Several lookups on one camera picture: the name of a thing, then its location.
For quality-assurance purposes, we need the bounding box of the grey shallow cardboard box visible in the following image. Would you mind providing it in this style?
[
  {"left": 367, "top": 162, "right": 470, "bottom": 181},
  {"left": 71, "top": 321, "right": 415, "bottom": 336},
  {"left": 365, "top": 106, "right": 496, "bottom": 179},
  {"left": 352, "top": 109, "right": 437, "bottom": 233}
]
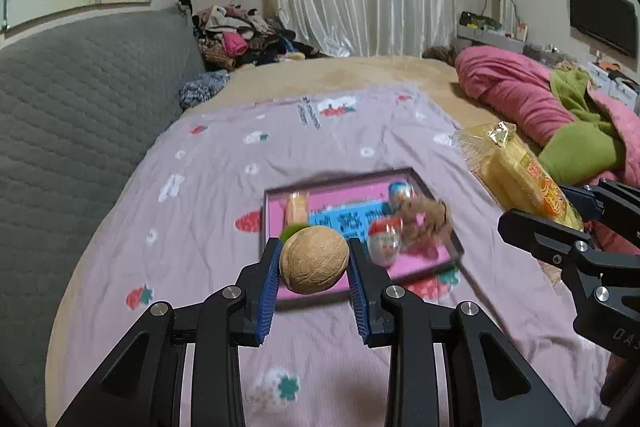
[{"left": 261, "top": 166, "right": 466, "bottom": 303}]

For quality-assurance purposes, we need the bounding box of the green garment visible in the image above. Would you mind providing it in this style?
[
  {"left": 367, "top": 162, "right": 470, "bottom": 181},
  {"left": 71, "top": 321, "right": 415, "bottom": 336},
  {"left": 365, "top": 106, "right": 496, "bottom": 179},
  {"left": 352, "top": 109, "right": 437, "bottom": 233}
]
[{"left": 538, "top": 68, "right": 626, "bottom": 185}]

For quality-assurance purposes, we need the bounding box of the blue patterned cloth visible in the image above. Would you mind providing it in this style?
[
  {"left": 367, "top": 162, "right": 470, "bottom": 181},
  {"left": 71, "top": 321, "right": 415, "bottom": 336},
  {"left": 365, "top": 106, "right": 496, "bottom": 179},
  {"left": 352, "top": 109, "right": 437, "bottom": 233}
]
[{"left": 178, "top": 69, "right": 230, "bottom": 110}]

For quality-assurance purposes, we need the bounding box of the tan blanket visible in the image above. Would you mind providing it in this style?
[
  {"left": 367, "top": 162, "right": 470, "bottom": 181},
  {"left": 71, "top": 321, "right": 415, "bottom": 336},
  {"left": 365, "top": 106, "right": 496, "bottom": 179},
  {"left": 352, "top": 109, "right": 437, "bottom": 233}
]
[{"left": 182, "top": 54, "right": 542, "bottom": 158}]

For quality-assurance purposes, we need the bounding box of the pile of clothes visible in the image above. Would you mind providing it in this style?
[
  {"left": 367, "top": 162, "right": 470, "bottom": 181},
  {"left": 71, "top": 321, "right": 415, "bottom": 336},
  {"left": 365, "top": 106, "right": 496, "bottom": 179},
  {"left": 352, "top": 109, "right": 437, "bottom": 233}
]
[{"left": 192, "top": 4, "right": 326, "bottom": 72}]

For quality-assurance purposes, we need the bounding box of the pink strawberry print bedsheet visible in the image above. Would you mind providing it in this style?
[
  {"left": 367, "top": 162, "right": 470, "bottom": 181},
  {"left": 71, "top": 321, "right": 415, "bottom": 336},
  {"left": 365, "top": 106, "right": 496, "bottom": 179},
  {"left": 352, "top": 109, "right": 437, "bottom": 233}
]
[{"left": 47, "top": 87, "right": 608, "bottom": 423}]

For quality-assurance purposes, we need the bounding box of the blue foil surprise egg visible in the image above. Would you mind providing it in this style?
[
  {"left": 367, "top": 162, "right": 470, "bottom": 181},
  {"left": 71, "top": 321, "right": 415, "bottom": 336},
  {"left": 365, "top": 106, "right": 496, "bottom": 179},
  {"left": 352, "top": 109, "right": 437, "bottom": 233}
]
[{"left": 388, "top": 181, "right": 414, "bottom": 212}]

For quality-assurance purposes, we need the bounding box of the side table with clutter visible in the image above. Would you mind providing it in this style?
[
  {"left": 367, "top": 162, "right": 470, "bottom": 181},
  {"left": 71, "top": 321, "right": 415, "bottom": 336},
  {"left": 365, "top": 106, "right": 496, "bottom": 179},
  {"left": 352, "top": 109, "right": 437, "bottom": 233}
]
[{"left": 456, "top": 0, "right": 528, "bottom": 54}]

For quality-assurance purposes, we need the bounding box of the orange cracker packet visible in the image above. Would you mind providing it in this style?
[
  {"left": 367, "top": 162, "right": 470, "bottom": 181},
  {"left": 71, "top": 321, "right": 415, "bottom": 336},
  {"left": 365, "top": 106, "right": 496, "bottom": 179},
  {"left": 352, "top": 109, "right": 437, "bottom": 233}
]
[{"left": 284, "top": 192, "right": 309, "bottom": 227}]

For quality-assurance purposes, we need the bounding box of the green fuzzy hair scrunchie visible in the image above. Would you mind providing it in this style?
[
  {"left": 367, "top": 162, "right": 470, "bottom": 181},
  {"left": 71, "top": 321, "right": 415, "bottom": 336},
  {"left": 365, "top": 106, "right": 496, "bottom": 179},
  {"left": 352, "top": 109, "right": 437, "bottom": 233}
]
[{"left": 279, "top": 223, "right": 309, "bottom": 244}]

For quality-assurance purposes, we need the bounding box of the walnut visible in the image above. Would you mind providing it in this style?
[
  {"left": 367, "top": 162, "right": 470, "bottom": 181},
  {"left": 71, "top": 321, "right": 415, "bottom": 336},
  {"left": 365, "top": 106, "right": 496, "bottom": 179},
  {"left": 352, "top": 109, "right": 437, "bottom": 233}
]
[{"left": 280, "top": 225, "right": 349, "bottom": 295}]

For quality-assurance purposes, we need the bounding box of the yellow cracker packet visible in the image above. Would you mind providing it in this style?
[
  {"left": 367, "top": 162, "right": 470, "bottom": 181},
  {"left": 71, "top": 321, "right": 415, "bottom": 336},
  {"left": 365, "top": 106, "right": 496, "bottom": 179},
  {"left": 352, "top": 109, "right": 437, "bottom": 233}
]
[{"left": 454, "top": 121, "right": 584, "bottom": 231}]

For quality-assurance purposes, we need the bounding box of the grey quilted headboard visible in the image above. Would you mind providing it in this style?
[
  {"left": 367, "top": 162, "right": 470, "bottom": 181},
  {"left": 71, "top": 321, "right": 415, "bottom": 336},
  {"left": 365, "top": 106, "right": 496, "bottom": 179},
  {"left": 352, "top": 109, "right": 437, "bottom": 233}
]
[{"left": 1, "top": 8, "right": 203, "bottom": 426}]

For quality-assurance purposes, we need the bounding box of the pink blue children's book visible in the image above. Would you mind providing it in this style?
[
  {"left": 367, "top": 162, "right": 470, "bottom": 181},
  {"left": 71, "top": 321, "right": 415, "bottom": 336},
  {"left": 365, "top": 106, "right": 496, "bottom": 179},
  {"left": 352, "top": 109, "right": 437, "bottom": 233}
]
[{"left": 267, "top": 181, "right": 459, "bottom": 301}]

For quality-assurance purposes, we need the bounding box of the pink quilt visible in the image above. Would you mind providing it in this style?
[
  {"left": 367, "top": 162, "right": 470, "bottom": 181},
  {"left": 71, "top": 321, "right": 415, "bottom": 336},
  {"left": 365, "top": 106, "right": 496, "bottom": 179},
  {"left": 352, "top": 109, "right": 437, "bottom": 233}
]
[{"left": 454, "top": 46, "right": 639, "bottom": 186}]

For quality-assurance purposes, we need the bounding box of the white red surprise egg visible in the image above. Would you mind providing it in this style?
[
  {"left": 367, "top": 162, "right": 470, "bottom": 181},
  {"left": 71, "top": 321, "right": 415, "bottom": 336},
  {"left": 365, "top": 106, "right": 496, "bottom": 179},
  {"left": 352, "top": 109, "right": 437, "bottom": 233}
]
[{"left": 368, "top": 216, "right": 402, "bottom": 268}]

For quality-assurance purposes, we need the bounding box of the black wall television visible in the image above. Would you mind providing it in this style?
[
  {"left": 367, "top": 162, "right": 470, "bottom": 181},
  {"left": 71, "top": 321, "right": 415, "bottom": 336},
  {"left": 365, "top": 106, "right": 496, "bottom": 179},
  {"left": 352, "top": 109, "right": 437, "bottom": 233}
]
[{"left": 568, "top": 0, "right": 639, "bottom": 58}]

